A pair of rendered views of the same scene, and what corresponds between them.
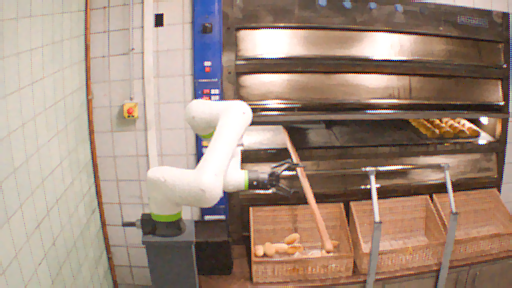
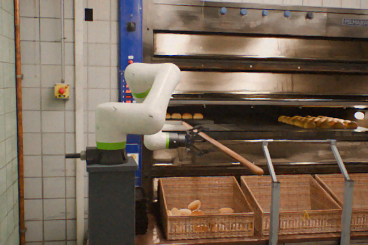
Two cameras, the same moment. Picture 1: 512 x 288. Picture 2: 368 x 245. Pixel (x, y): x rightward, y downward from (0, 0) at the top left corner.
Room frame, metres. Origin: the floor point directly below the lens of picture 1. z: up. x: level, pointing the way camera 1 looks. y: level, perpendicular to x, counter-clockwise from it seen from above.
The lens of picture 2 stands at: (0.15, 0.28, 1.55)
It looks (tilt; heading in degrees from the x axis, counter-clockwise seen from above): 6 degrees down; 352
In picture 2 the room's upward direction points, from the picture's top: 1 degrees clockwise
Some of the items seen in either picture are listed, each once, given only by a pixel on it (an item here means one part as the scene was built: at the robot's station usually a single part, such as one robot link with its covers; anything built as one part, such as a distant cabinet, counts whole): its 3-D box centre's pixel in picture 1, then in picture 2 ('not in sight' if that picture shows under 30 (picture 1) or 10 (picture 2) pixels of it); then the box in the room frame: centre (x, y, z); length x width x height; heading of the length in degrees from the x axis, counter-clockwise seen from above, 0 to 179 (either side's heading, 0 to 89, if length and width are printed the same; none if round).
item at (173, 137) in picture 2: (254, 179); (173, 140); (2.44, 0.01, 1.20); 0.12 x 0.06 x 0.09; 1
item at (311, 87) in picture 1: (389, 87); (273, 83); (3.00, -0.80, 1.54); 1.79 x 0.11 x 0.19; 91
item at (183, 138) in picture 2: (270, 179); (186, 140); (2.44, -0.06, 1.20); 0.09 x 0.07 x 0.08; 91
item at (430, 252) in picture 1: (397, 232); (287, 202); (2.74, -0.83, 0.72); 0.56 x 0.49 x 0.28; 92
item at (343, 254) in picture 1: (300, 241); (203, 205); (2.72, -0.23, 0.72); 0.56 x 0.49 x 0.28; 91
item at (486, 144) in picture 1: (387, 148); (270, 133); (3.03, -0.80, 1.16); 1.80 x 0.06 x 0.04; 91
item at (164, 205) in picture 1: (166, 192); (114, 125); (1.86, 0.33, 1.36); 0.16 x 0.13 x 0.19; 72
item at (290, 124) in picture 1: (281, 121); (178, 119); (3.64, -0.17, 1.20); 0.55 x 0.36 x 0.03; 92
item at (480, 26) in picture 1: (385, 13); (275, 20); (3.03, -0.80, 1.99); 1.80 x 0.08 x 0.21; 91
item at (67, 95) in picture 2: (131, 109); (62, 91); (2.92, 0.70, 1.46); 0.10 x 0.07 x 0.10; 91
